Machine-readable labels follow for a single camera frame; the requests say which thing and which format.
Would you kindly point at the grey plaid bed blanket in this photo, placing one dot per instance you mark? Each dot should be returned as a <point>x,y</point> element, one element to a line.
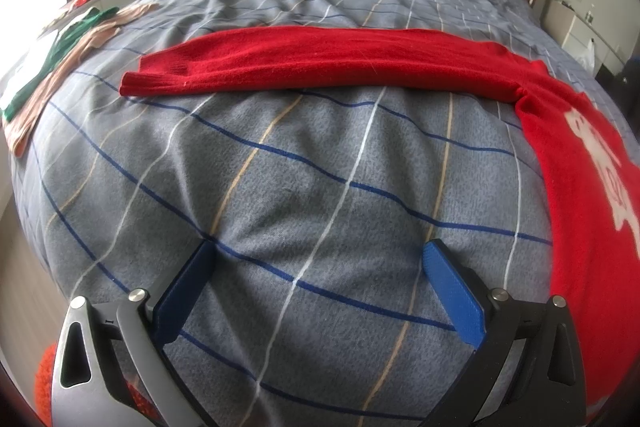
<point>300,207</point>

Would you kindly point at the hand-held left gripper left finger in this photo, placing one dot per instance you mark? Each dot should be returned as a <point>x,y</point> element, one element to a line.
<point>182,292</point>

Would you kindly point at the green garment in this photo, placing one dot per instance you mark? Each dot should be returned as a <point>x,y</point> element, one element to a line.
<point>60,47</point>

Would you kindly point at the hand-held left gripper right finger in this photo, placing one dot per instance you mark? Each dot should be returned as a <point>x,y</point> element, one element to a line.
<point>452,292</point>

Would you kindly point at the beige garment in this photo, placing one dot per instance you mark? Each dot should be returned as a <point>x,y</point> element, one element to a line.
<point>50,82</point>

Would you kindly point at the red sweater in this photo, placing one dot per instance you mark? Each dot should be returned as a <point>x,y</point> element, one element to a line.
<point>300,62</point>

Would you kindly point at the white nightstand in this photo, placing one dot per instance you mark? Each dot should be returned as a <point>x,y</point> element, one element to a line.
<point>565,22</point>

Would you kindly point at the white plastic bag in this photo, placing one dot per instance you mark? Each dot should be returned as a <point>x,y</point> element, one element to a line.
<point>587,54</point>

